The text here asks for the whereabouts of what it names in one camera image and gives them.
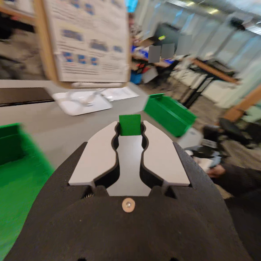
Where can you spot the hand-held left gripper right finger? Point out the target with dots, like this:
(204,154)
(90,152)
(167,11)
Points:
(163,161)

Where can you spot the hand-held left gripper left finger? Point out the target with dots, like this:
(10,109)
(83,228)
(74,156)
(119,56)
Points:
(97,161)

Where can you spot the green plastic bin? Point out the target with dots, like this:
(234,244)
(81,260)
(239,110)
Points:
(169,116)
(18,183)

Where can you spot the green cube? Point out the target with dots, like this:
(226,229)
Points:
(130,125)

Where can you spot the person's right forearm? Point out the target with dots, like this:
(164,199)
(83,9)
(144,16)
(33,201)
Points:
(240,179)

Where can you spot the grey desk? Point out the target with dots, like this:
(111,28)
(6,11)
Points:
(61,126)

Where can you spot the person's right hand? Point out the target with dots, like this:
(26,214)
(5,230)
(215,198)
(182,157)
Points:
(217,171)

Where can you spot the black office stool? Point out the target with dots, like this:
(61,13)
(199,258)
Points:
(230,126)

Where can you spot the white paper sheet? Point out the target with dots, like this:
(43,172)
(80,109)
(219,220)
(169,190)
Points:
(122,93)

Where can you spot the wooden table with black legs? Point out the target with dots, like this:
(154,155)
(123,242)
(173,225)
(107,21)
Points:
(214,70)
(161,63)

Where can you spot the instruction sheet on wooden board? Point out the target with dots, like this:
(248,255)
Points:
(87,40)

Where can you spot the wooden post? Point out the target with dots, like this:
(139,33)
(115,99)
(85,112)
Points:
(242,106)

